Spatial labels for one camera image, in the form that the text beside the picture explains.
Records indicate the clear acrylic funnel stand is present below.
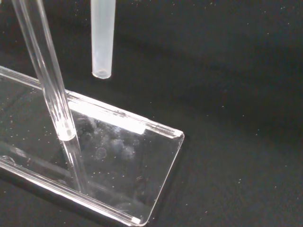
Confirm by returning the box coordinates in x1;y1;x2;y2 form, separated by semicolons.
0;0;185;225

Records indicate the black bench cloth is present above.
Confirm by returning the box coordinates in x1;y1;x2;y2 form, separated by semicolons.
0;0;303;227

